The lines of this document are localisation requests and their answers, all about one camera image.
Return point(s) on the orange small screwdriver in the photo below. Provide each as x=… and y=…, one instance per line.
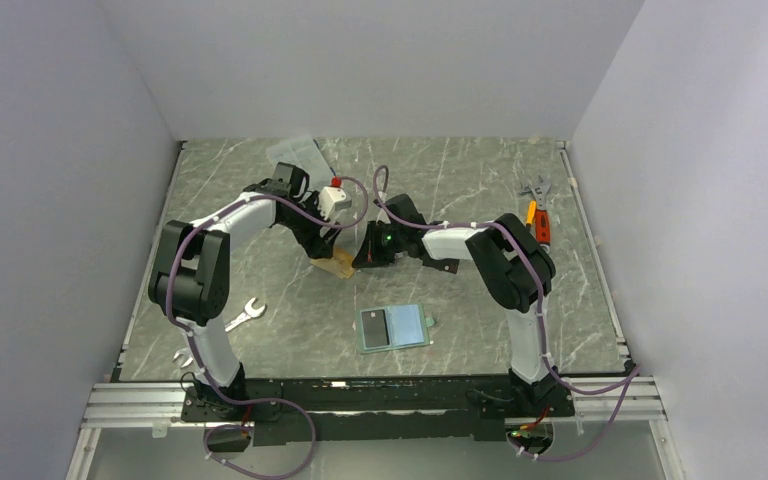
x=530, y=214

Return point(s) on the silver open-end wrench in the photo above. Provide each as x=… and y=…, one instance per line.
x=183, y=358

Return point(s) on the black credit card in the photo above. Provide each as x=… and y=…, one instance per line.
x=375, y=328
x=444, y=265

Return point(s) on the green card holder wallet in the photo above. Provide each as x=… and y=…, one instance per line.
x=408, y=326

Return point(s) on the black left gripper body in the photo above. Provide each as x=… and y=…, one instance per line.
x=308, y=232

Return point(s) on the red adjustable wrench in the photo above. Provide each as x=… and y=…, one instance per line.
x=542, y=225

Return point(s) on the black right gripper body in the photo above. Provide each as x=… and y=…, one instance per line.
x=399, y=237

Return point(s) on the aluminium frame rail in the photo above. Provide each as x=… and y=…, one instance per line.
x=152, y=408

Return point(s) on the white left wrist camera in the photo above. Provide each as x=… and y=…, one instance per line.
x=333, y=199

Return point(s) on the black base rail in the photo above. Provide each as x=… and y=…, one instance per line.
x=480, y=407

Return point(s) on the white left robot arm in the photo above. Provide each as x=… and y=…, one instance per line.
x=190, y=279

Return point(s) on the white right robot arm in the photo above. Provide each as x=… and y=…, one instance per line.
x=515, y=270

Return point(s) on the clear plastic organizer box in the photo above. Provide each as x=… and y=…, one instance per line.
x=303, y=152

